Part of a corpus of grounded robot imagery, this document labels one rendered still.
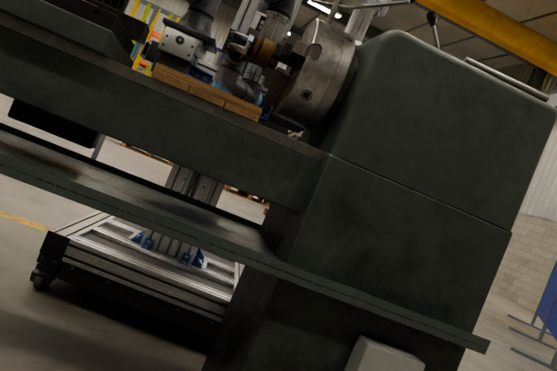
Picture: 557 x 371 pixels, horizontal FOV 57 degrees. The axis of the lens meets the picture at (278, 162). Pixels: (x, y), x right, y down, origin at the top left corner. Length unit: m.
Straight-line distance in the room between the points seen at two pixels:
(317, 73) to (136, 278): 1.10
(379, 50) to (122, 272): 1.27
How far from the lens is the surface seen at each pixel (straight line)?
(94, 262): 2.10
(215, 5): 2.24
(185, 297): 2.07
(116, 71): 1.39
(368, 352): 1.44
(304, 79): 1.43
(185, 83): 1.36
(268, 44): 1.54
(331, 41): 1.48
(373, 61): 1.43
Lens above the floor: 0.76
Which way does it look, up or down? 1 degrees up
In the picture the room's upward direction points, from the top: 23 degrees clockwise
